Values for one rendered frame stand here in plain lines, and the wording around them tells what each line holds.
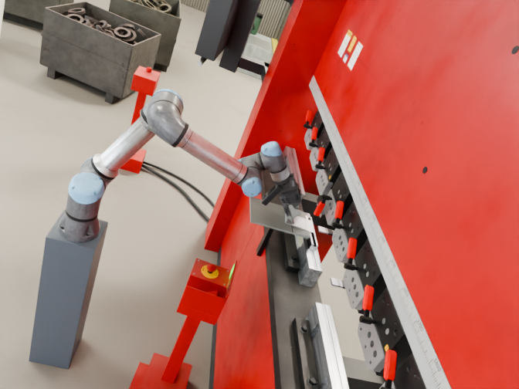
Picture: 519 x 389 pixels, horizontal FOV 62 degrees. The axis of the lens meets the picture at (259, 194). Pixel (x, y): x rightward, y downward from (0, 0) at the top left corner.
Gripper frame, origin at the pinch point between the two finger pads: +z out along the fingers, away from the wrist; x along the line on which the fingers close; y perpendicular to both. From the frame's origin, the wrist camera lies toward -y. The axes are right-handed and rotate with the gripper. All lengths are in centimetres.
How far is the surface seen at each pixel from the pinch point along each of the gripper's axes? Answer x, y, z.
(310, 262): -20.3, 5.2, 9.6
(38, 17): 364, -268, -115
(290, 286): -27.3, -4.8, 13.6
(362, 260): -54, 26, -14
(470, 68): -46, 63, -59
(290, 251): -9.1, -3.8, 10.6
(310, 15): 84, 30, -62
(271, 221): -6.1, -7.1, -4.7
